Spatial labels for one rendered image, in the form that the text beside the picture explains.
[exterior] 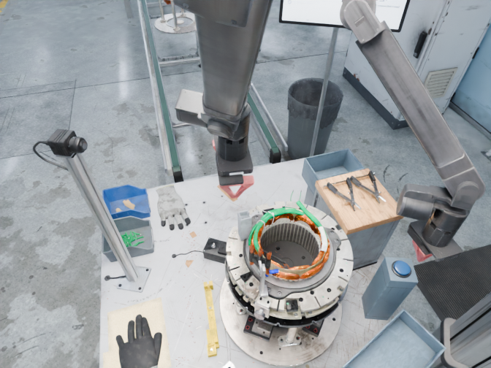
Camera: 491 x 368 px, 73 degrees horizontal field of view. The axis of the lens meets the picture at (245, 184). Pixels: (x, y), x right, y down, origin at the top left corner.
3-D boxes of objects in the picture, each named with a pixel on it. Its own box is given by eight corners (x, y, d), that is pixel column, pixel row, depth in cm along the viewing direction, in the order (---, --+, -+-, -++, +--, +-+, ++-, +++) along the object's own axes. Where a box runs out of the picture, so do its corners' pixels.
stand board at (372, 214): (314, 185, 107) (316, 180, 105) (366, 172, 111) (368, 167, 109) (345, 235, 94) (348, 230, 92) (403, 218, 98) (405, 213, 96)
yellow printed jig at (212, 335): (202, 286, 111) (201, 281, 109) (212, 285, 112) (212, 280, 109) (207, 358, 97) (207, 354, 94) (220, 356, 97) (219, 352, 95)
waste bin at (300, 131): (275, 142, 284) (280, 82, 243) (316, 133, 291) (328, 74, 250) (291, 171, 259) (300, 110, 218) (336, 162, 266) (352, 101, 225)
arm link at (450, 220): (473, 217, 64) (471, 196, 68) (435, 207, 66) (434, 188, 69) (459, 238, 69) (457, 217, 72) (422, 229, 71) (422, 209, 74)
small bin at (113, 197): (147, 193, 140) (144, 180, 135) (151, 217, 131) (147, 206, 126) (107, 201, 137) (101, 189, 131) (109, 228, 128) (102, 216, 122)
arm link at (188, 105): (225, 132, 49) (242, 78, 50) (154, 113, 51) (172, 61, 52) (237, 150, 61) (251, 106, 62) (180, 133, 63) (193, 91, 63)
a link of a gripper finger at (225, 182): (220, 208, 69) (219, 179, 61) (215, 181, 73) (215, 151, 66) (252, 204, 70) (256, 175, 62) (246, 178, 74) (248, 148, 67)
